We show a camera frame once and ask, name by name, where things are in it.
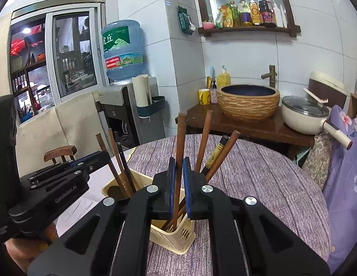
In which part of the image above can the grey water dispenser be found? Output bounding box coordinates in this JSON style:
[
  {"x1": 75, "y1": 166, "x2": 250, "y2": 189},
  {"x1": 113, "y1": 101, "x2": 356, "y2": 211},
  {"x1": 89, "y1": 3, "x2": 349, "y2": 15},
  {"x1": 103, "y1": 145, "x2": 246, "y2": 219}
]
[{"x1": 92, "y1": 76, "x2": 167, "y2": 150}]

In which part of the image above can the yellow cup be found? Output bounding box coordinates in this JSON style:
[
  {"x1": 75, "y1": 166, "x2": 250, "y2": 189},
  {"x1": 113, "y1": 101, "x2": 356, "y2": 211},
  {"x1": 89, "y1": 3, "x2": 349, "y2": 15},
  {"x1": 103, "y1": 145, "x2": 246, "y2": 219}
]
[{"x1": 198, "y1": 89, "x2": 211, "y2": 105}]

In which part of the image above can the wooden chair back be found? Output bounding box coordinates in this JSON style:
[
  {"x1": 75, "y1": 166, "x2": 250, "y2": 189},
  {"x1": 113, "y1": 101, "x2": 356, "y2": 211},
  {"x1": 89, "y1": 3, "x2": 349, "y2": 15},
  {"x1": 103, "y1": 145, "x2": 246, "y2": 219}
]
[{"x1": 44, "y1": 146, "x2": 77, "y2": 164}]

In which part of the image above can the pink patterned pump bottle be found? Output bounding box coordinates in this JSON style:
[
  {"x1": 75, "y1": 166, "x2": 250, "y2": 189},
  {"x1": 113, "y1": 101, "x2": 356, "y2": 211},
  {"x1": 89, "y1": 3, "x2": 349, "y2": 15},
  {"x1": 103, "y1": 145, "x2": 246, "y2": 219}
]
[{"x1": 210, "y1": 81, "x2": 219, "y2": 104}]

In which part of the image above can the woven pattern basin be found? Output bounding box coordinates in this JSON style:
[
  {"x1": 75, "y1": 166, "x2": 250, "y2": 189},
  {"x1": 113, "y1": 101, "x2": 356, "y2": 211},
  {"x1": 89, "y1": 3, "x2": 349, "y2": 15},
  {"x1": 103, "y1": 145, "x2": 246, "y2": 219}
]
[{"x1": 217, "y1": 84, "x2": 281, "y2": 122}]

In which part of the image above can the white rice paddle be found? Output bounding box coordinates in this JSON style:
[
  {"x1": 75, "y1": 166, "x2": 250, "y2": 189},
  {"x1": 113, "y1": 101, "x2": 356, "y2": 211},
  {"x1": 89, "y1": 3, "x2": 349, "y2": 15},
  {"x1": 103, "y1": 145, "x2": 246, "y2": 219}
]
[{"x1": 303, "y1": 88, "x2": 329, "y2": 104}]

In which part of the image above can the beige paper roll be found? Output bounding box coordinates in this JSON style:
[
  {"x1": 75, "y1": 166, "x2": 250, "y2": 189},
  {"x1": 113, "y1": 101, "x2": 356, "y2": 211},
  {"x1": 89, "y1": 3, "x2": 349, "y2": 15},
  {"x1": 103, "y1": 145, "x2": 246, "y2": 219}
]
[{"x1": 132, "y1": 74, "x2": 151, "y2": 108}]

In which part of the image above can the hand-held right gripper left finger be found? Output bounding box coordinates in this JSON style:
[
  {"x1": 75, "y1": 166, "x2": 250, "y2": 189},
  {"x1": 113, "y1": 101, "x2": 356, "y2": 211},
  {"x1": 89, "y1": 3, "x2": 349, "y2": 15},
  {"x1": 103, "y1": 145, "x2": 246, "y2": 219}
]
[{"x1": 27, "y1": 157, "x2": 177, "y2": 276}]

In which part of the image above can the wooden framed mirror shelf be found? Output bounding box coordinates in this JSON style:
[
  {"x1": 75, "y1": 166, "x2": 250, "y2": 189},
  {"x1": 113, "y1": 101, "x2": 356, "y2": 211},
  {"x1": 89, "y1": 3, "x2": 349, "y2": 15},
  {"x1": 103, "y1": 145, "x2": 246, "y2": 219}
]
[{"x1": 190, "y1": 0, "x2": 301, "y2": 37}]

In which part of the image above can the purple floral cloth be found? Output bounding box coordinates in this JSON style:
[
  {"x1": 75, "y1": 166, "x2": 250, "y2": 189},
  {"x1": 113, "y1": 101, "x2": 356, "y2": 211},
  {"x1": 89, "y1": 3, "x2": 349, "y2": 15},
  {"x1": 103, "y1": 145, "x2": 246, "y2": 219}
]
[{"x1": 322, "y1": 105, "x2": 357, "y2": 273}]

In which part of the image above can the sliding window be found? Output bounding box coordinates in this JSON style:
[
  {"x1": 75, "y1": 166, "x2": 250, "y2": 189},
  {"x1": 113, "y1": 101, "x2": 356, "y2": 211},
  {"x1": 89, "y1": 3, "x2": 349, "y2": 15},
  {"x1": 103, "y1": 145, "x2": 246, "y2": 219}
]
[{"x1": 9, "y1": 1, "x2": 107, "y2": 125}]

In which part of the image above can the dark sauce bottle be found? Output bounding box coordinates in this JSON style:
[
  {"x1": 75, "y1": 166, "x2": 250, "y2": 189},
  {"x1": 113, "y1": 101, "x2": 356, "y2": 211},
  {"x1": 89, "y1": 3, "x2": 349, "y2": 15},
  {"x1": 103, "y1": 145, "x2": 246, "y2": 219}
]
[{"x1": 258, "y1": 0, "x2": 277, "y2": 26}]

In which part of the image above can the person's left hand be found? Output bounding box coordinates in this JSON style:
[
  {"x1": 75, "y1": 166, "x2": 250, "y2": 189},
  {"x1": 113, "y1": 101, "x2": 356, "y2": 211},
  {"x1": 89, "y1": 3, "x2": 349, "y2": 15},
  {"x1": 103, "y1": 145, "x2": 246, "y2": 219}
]
[{"x1": 5, "y1": 223, "x2": 58, "y2": 269}]

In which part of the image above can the wooden box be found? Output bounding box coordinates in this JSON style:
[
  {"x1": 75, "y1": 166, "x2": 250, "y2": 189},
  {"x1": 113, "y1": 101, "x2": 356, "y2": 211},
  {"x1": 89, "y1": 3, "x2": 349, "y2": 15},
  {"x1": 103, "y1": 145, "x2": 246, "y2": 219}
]
[{"x1": 348, "y1": 93, "x2": 357, "y2": 118}]

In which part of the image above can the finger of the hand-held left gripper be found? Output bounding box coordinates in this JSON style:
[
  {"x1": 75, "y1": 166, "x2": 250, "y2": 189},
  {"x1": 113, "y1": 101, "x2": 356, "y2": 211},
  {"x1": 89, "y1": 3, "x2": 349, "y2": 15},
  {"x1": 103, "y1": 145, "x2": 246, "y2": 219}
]
[
  {"x1": 28, "y1": 164, "x2": 90, "y2": 190},
  {"x1": 70, "y1": 151, "x2": 110, "y2": 169}
]

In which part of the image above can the brown and white rice cooker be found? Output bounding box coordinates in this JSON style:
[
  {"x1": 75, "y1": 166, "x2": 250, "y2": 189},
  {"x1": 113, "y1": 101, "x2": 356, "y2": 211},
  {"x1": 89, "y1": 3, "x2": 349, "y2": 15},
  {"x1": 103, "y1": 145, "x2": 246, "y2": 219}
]
[{"x1": 308, "y1": 71, "x2": 347, "y2": 104}]

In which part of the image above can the cream pot with glass lid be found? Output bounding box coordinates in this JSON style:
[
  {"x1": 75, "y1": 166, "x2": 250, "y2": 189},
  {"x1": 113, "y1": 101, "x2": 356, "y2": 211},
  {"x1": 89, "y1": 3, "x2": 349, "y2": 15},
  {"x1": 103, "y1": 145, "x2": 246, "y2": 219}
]
[{"x1": 282, "y1": 95, "x2": 353, "y2": 150}]

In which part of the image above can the green hanging packet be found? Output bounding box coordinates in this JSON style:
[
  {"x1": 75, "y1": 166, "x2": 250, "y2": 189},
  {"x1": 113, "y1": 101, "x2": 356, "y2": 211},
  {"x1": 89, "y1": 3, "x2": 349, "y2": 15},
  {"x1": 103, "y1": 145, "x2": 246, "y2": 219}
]
[{"x1": 177, "y1": 5, "x2": 196, "y2": 35}]

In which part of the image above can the brown paisley cloth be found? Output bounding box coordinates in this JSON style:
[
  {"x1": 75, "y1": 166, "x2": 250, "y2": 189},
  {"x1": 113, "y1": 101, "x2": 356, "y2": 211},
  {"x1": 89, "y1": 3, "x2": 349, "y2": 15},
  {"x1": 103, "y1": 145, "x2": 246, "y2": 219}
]
[{"x1": 302, "y1": 132, "x2": 333, "y2": 190}]

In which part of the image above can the beige plastic utensil holder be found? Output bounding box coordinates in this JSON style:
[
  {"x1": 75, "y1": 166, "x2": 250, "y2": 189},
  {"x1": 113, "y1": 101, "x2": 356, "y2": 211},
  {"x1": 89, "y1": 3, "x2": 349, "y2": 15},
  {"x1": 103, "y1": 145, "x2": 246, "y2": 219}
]
[{"x1": 102, "y1": 168, "x2": 196, "y2": 255}]

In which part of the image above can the plain black chopstick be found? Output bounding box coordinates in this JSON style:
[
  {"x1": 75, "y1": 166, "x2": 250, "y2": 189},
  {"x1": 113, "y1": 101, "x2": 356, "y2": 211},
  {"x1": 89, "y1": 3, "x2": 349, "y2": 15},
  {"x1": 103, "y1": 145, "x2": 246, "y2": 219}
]
[{"x1": 113, "y1": 132, "x2": 137, "y2": 194}]

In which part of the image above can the dark wooden counter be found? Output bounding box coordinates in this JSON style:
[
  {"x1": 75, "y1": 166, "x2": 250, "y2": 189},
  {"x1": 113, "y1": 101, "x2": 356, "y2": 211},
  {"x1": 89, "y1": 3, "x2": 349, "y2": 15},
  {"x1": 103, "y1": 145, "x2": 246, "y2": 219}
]
[{"x1": 175, "y1": 103, "x2": 315, "y2": 157}]

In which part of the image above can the white squeeze bottle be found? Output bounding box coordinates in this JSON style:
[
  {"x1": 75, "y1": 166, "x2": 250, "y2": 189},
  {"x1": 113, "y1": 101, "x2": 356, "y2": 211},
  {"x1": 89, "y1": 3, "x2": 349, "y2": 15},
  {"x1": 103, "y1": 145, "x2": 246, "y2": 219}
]
[{"x1": 272, "y1": 0, "x2": 284, "y2": 27}]

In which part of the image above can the purple label bottle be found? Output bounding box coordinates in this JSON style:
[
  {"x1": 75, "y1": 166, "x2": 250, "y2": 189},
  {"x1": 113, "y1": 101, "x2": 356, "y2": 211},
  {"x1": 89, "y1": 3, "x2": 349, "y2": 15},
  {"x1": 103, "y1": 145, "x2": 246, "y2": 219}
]
[{"x1": 238, "y1": 0, "x2": 252, "y2": 27}]

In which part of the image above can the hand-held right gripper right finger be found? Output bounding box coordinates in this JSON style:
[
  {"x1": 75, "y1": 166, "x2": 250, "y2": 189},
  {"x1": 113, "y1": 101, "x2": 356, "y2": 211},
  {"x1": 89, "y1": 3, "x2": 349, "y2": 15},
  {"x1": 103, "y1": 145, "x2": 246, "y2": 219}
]
[{"x1": 183, "y1": 157, "x2": 331, "y2": 276}]

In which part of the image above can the yellow soap bottle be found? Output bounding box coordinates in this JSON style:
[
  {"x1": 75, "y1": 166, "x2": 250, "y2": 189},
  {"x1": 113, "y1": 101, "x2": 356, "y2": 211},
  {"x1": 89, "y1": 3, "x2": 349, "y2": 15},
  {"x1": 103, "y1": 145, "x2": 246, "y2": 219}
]
[{"x1": 217, "y1": 65, "x2": 231, "y2": 88}]

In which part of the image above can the blue and white wall holder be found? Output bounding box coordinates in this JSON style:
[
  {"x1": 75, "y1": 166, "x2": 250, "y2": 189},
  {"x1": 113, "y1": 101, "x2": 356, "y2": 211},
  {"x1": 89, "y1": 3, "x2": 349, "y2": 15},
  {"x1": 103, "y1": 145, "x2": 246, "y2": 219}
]
[{"x1": 137, "y1": 96, "x2": 166, "y2": 118}]

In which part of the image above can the green oil bottle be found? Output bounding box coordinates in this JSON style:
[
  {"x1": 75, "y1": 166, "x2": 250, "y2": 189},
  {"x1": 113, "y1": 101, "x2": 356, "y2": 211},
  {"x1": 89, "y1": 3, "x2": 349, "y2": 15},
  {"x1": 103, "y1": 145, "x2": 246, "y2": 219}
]
[{"x1": 229, "y1": 0, "x2": 241, "y2": 27}]

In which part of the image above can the bronze faucet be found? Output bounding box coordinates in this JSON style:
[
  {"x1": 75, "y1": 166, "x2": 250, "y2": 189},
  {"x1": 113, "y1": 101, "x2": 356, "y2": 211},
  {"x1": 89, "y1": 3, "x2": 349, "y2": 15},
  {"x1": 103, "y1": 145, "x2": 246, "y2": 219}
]
[{"x1": 261, "y1": 65, "x2": 278, "y2": 88}]

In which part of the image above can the blue water jug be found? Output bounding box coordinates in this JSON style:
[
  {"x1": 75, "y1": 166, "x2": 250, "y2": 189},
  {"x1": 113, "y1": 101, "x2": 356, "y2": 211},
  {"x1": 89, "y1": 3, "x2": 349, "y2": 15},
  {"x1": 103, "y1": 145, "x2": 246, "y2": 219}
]
[{"x1": 101, "y1": 20, "x2": 146, "y2": 81}]

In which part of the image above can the gold label bottle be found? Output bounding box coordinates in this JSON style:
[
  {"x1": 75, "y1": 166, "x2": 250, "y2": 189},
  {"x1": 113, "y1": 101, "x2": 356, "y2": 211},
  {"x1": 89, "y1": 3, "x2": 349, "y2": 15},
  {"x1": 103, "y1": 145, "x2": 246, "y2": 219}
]
[{"x1": 249, "y1": 0, "x2": 262, "y2": 25}]

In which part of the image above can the yellow and green packet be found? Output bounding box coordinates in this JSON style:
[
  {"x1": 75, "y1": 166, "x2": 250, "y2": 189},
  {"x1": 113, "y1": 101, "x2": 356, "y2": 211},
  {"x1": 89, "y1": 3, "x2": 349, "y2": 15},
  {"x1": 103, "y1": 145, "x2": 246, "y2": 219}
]
[{"x1": 214, "y1": 4, "x2": 233, "y2": 29}]

